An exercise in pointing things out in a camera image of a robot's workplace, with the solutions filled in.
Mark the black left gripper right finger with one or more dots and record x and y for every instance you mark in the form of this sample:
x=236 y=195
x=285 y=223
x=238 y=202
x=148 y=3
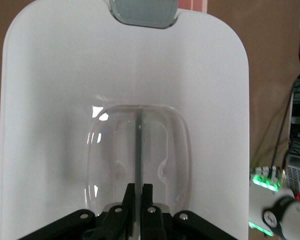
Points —
x=152 y=222

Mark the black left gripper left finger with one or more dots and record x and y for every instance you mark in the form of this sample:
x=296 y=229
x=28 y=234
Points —
x=120 y=220

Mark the white box lid grey latches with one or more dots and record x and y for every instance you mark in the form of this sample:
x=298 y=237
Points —
x=65 y=75

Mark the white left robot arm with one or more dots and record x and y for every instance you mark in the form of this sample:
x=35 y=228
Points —
x=258 y=207

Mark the white vented equipment case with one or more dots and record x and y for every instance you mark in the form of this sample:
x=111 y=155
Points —
x=298 y=175

